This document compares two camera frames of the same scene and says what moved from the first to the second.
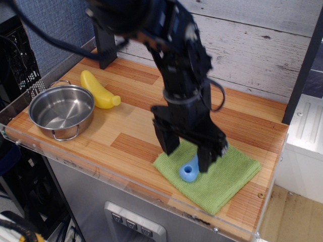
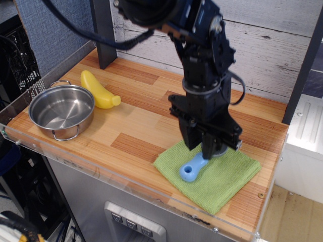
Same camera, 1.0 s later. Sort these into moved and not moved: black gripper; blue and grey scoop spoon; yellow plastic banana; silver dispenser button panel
Moved: black gripper
Not moved: blue and grey scoop spoon; silver dispenser button panel; yellow plastic banana
